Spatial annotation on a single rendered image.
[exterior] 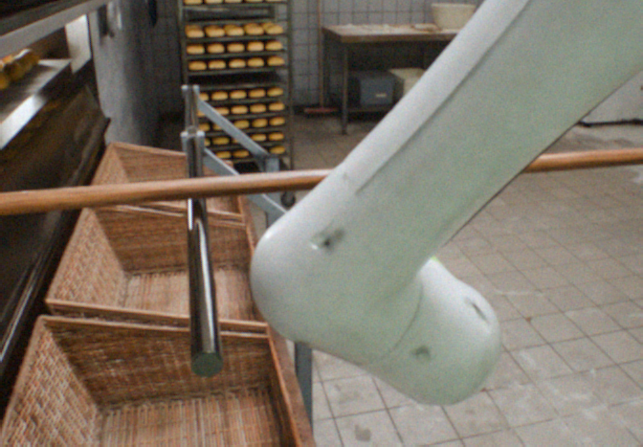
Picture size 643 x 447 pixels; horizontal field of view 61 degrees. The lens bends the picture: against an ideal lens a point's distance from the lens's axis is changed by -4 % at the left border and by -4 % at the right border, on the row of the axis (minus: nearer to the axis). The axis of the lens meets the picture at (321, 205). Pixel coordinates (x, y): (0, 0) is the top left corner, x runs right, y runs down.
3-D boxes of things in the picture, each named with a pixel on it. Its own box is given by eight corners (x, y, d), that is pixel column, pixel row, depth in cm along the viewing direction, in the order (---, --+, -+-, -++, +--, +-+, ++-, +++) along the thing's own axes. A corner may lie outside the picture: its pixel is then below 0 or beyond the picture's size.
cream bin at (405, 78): (403, 103, 540) (404, 78, 530) (385, 92, 584) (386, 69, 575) (437, 101, 548) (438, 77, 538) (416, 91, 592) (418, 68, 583)
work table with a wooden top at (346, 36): (340, 135, 523) (342, 34, 487) (321, 114, 595) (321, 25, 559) (549, 122, 567) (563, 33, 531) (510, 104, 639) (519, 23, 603)
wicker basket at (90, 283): (64, 404, 125) (38, 301, 114) (99, 279, 176) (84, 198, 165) (275, 379, 134) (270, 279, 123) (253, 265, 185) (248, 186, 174)
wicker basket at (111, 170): (98, 273, 180) (83, 192, 169) (117, 205, 230) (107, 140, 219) (248, 258, 189) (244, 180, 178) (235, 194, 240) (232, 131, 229)
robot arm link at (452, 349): (465, 449, 48) (551, 355, 45) (355, 401, 43) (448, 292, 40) (409, 350, 60) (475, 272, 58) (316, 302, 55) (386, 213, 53)
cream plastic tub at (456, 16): (440, 30, 532) (441, 7, 524) (423, 25, 570) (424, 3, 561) (480, 29, 541) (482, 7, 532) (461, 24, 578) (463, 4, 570)
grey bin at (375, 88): (359, 105, 532) (360, 79, 522) (345, 94, 576) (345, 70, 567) (395, 103, 539) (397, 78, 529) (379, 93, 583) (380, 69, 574)
